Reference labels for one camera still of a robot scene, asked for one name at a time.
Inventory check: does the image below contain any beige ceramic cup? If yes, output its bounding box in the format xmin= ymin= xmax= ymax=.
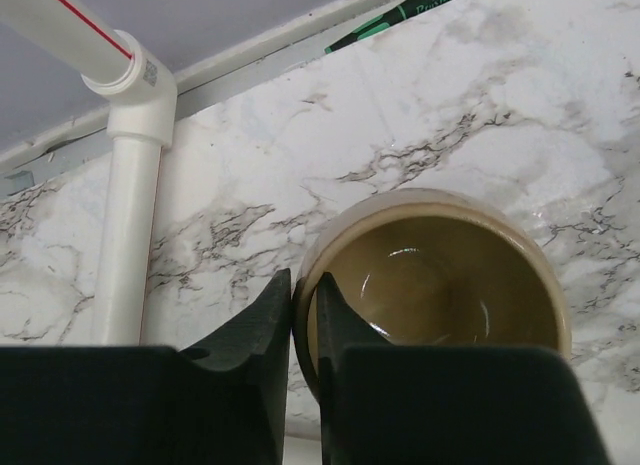
xmin=293 ymin=188 xmax=572 ymax=393

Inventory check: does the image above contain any green black screwdriver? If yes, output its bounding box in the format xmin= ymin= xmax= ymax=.
xmin=324 ymin=0 xmax=452 ymax=54

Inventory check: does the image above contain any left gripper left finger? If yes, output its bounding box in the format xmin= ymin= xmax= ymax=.
xmin=1 ymin=269 xmax=292 ymax=464

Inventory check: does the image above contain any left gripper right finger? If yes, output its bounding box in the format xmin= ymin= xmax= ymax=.
xmin=317 ymin=274 xmax=595 ymax=464

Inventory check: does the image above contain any white pvc frame middle pole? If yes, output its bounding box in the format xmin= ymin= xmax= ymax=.
xmin=1 ymin=0 xmax=177 ymax=346

